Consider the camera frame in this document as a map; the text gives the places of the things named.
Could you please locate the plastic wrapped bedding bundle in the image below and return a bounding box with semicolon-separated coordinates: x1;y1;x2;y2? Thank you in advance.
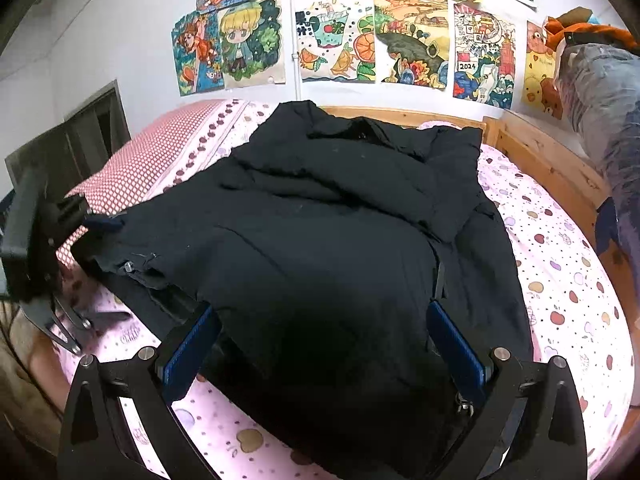
555;41;640;311

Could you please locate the orange fruit drink poster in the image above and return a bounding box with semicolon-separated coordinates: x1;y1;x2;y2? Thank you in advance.
293;0;375;84

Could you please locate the bear and duck poster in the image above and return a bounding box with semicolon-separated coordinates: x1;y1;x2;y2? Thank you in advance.
522;22;563;120

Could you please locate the landscape fields poster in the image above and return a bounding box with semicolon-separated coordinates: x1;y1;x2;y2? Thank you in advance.
373;0;450;91

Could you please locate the pink apple print bedsheet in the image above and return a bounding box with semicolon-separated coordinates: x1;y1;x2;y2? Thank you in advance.
52;98;637;480

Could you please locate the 2024 dragon poster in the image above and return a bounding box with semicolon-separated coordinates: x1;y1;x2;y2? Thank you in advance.
452;3;515;110

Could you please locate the person left hand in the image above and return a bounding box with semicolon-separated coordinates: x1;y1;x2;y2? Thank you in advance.
27;259;94;401

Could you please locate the red checkered pillow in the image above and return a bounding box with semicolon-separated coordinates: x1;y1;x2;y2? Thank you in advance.
54;97;252;269

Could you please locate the orange haired girl poster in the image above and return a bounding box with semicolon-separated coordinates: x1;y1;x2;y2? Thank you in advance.
171;11;224;96

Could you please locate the black padded jacket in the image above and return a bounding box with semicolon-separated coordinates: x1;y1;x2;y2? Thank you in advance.
72;101;533;479

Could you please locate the wooden bed frame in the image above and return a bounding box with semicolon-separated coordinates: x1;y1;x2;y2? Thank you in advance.
319;105;640;480

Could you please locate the blond boy cartoon poster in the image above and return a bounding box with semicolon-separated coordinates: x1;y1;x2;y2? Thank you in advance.
218;0;285;88

